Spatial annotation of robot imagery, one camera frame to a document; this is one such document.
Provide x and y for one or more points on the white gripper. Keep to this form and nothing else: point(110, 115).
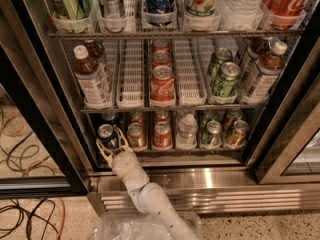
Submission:
point(122, 160)

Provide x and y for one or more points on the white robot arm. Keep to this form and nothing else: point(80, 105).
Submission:
point(147, 197)

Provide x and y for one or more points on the front gold soda can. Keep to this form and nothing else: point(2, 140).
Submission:
point(136, 136)

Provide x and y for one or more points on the gold soda can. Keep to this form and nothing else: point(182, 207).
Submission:
point(137, 117)
point(136, 136)

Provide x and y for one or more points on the rear gold soda can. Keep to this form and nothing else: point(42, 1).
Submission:
point(137, 117)

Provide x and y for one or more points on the front red can bottom shelf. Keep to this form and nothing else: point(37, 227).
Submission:
point(162, 138)

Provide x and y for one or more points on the red can shelf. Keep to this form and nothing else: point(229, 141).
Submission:
point(161, 116)
point(162, 138)

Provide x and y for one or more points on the rear red can bottom shelf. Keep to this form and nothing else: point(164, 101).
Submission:
point(161, 116)

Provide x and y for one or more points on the clear water bottle bottom shelf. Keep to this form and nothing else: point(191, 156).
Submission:
point(186, 133)

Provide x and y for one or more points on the fridge sliding glass door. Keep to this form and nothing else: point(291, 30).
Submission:
point(38, 79)

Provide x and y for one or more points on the front coca-cola can middle shelf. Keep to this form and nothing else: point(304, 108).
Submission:
point(162, 86)

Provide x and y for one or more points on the coca-cola can shelf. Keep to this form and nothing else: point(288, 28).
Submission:
point(162, 86)
point(160, 45)
point(161, 58)

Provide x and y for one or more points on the rear green can bottom shelf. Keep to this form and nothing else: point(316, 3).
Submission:
point(206, 116)

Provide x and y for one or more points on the green can shelf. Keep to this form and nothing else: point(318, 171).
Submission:
point(71, 2)
point(226, 80)
point(211, 135)
point(206, 116)
point(218, 57)

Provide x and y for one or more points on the front green can bottom shelf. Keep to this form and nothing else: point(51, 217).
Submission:
point(211, 135)

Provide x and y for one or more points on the rear coca-cola can middle shelf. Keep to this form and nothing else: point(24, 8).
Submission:
point(160, 45)

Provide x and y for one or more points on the front bronze can bottom shelf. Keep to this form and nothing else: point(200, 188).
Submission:
point(237, 133)

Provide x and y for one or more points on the bronze can shelf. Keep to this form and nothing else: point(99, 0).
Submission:
point(237, 133)
point(230, 116)

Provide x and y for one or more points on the front green can middle shelf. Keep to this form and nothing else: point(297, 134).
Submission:
point(226, 80)

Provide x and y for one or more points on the rear bronze can bottom shelf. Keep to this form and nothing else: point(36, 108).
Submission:
point(230, 116)

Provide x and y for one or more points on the rear green can middle shelf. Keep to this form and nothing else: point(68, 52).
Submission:
point(218, 57)

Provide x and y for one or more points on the silver can top shelf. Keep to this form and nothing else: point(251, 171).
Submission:
point(112, 9)

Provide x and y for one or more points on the green can top shelf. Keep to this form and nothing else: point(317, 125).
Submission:
point(71, 2)

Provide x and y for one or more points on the coca-cola bottle top shelf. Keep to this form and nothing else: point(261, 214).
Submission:
point(284, 13)

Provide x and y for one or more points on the clear plastic bin with bag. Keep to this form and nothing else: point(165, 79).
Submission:
point(133, 227)

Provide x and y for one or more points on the left front tea bottle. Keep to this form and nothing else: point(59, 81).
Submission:
point(92, 79)

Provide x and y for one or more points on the tea bottle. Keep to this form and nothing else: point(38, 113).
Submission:
point(92, 79)
point(97, 50)
point(265, 72)
point(256, 47)

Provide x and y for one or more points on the left rear tea bottle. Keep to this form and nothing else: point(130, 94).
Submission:
point(97, 50)

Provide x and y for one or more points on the empty white tray right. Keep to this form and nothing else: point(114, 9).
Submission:
point(191, 89)

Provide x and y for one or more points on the right front tea bottle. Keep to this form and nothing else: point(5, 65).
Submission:
point(265, 72)

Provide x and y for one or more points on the right rear tea bottle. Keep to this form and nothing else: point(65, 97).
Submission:
point(256, 47)

